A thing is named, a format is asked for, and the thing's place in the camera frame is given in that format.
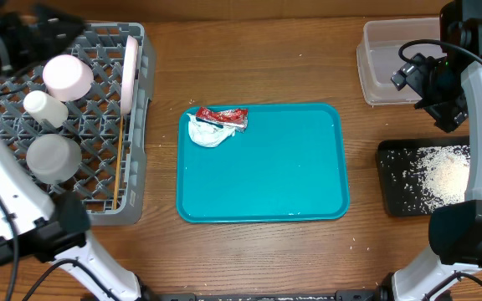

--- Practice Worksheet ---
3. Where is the clear plastic container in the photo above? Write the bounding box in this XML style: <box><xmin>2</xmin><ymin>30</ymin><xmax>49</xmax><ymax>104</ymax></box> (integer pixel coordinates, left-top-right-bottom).
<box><xmin>356</xmin><ymin>18</ymin><xmax>440</xmax><ymax>106</ymax></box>

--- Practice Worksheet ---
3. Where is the red foil snack wrapper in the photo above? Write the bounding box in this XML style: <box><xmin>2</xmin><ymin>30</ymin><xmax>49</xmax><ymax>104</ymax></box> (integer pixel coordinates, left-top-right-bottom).
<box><xmin>196</xmin><ymin>107</ymin><xmax>249</xmax><ymax>132</ymax></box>

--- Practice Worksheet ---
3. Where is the white paper cup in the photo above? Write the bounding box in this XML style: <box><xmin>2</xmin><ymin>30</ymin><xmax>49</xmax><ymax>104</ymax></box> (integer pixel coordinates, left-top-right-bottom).
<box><xmin>23</xmin><ymin>90</ymin><xmax>69</xmax><ymax>128</ymax></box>

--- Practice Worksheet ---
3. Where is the large white plate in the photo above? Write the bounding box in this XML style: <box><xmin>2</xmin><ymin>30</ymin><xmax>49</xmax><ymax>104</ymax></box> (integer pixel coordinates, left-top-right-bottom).
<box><xmin>120</xmin><ymin>36</ymin><xmax>138</xmax><ymax>115</ymax></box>

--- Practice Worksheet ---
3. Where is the spilled rice pile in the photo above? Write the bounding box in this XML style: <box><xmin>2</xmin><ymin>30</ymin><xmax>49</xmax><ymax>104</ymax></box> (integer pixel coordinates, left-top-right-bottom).
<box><xmin>381</xmin><ymin>145</ymin><xmax>472</xmax><ymax>213</ymax></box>

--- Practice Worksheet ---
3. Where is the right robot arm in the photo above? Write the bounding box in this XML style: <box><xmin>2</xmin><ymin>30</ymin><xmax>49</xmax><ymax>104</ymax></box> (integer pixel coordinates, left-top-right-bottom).
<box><xmin>372</xmin><ymin>0</ymin><xmax>482</xmax><ymax>300</ymax></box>

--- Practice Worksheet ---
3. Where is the teal plastic tray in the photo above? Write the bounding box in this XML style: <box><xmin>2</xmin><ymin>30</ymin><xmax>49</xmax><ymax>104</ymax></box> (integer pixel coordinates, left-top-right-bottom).
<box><xmin>176</xmin><ymin>103</ymin><xmax>350</xmax><ymax>223</ymax></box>

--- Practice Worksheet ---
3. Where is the black plastic tray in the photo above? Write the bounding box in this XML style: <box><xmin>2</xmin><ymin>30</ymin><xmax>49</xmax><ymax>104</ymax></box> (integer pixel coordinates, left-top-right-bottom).
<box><xmin>375</xmin><ymin>136</ymin><xmax>472</xmax><ymax>217</ymax></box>

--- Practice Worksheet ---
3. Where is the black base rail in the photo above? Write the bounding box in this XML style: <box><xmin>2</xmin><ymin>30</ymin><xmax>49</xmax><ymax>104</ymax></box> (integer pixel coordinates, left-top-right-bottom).
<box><xmin>158</xmin><ymin>289</ymin><xmax>377</xmax><ymax>301</ymax></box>

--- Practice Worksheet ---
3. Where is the grey bowl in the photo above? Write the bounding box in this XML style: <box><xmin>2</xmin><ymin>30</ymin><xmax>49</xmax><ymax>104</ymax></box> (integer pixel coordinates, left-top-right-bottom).
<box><xmin>26</xmin><ymin>134</ymin><xmax>82</xmax><ymax>184</ymax></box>

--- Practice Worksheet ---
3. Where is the brown cardboard backdrop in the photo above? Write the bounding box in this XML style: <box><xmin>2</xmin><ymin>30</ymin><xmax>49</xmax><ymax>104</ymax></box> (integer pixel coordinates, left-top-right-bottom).
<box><xmin>0</xmin><ymin>0</ymin><xmax>482</xmax><ymax>24</ymax></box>

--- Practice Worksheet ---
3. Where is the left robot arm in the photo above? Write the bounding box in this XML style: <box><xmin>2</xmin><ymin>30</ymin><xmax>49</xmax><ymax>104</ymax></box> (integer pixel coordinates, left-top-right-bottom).
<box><xmin>0</xmin><ymin>3</ymin><xmax>156</xmax><ymax>300</ymax></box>

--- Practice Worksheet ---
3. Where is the grey dishwasher rack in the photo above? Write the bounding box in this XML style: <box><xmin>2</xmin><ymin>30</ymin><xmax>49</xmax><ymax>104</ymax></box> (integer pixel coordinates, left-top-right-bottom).
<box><xmin>0</xmin><ymin>23</ymin><xmax>156</xmax><ymax>226</ymax></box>

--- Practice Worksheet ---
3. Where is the white napkin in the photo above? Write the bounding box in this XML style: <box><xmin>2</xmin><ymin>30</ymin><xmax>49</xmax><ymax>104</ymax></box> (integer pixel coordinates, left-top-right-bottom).
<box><xmin>187</xmin><ymin>115</ymin><xmax>236</xmax><ymax>148</ymax></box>

